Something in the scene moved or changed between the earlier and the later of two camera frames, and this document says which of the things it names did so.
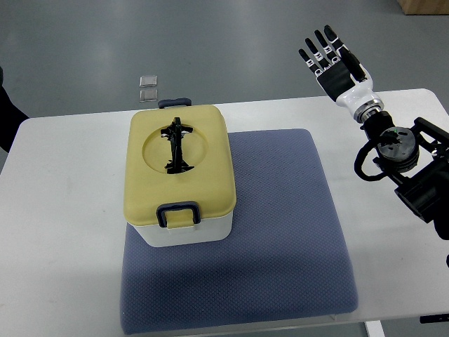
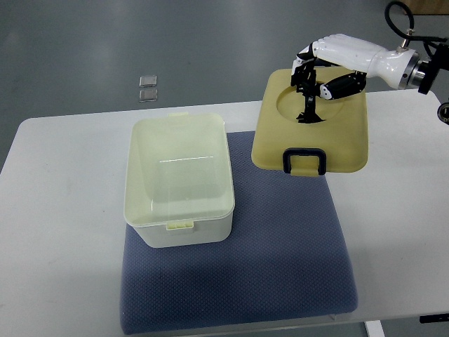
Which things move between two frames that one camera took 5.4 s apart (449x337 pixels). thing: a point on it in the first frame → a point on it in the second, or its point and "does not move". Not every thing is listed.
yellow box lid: (178, 155) → (338, 144)
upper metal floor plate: (148, 81) does not move
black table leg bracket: (434, 318) does not move
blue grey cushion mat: (287, 256) does not move
